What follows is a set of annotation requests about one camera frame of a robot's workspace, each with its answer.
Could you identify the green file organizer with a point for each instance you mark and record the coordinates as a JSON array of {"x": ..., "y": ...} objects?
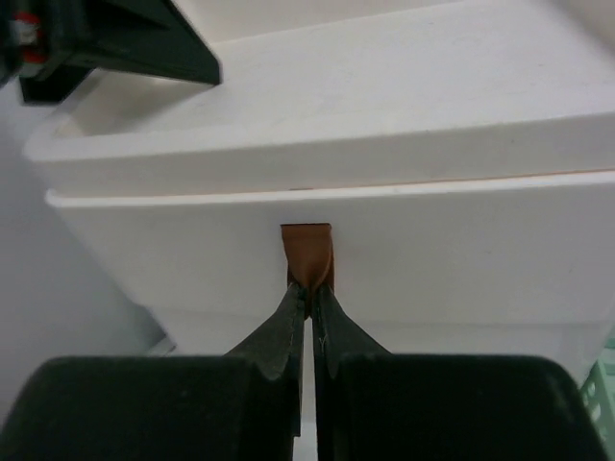
[{"x": 597, "y": 391}]

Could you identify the white top drawer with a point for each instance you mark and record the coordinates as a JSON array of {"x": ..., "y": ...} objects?
[{"x": 534, "y": 250}]

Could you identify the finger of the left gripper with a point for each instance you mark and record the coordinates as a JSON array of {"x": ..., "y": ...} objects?
[{"x": 49, "y": 47}]

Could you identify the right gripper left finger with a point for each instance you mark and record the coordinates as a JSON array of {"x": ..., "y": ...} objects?
[{"x": 242, "y": 405}]

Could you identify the white drawer cabinet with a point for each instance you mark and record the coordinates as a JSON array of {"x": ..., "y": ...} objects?
[{"x": 339, "y": 95}]

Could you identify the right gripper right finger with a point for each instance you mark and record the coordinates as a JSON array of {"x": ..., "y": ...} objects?
[{"x": 373, "y": 404}]

